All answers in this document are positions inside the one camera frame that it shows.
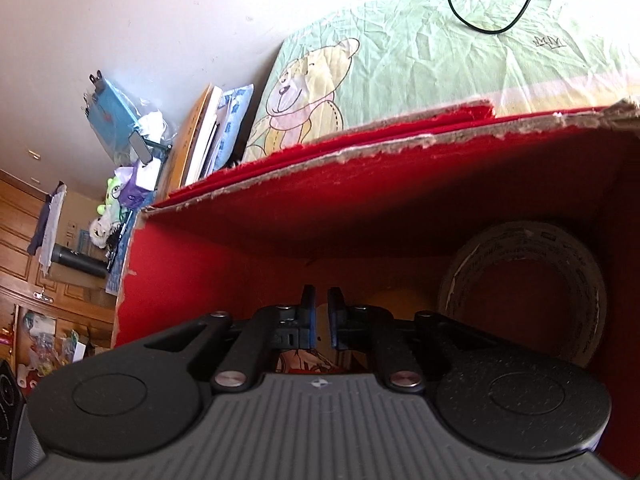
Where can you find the black thermos bottle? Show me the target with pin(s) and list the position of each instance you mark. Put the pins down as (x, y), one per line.
(80, 260)

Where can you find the green frog toy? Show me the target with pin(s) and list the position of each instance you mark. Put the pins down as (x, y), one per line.
(111, 195)

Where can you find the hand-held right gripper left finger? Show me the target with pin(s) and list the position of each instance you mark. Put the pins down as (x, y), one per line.
(311, 320)

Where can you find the red cardboard box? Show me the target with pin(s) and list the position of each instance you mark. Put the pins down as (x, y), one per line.
(350, 200)

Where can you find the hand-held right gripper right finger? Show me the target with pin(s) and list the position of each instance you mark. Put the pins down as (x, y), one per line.
(332, 320)

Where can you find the blue white plastic packet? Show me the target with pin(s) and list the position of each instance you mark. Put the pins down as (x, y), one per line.
(232, 125)

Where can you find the hanging grey cloth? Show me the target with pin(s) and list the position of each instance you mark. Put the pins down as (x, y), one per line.
(47, 230)

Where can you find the white plush toy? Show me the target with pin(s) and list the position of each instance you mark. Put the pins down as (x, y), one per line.
(102, 232)

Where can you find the yellow book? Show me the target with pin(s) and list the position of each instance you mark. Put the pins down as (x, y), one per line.
(187, 140)

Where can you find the wooden wardrobe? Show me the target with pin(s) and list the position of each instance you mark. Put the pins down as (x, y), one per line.
(20, 220)

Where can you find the blue patterned cloth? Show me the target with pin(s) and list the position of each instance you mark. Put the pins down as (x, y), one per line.
(120, 255)

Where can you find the blue plastic pouch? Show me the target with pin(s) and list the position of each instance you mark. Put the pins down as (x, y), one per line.
(107, 120)

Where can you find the printed packing tape roll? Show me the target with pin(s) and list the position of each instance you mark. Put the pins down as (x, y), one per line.
(590, 300)

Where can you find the black phone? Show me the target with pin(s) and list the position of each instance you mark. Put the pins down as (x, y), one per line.
(141, 147)

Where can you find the purple tissue box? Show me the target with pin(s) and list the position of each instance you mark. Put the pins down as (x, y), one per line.
(137, 185)

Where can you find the black speaker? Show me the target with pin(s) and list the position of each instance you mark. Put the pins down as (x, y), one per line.
(9, 410)

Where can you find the white book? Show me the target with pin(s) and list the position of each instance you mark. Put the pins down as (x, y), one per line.
(207, 135)

